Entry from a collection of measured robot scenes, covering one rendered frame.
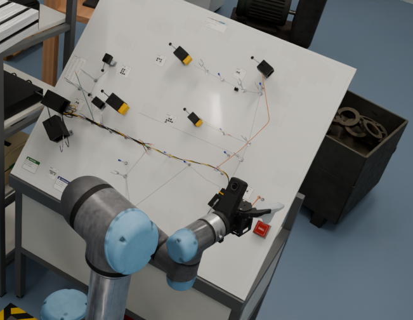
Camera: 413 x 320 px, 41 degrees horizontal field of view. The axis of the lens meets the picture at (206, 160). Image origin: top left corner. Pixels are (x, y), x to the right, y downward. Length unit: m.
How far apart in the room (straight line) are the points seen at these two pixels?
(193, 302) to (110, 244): 1.41
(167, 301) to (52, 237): 0.63
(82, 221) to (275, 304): 2.48
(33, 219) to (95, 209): 1.67
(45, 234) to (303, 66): 1.42
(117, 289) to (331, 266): 2.79
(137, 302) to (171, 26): 1.24
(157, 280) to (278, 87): 0.97
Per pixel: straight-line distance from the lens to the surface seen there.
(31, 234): 2.84
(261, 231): 2.20
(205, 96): 2.37
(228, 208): 1.47
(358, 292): 3.79
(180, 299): 2.47
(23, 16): 1.24
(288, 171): 2.25
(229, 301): 2.27
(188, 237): 1.36
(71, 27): 2.66
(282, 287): 3.58
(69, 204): 1.13
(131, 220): 1.07
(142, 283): 2.54
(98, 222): 1.08
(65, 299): 1.47
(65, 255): 2.76
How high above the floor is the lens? 2.53
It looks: 35 degrees down
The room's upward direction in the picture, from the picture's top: 14 degrees clockwise
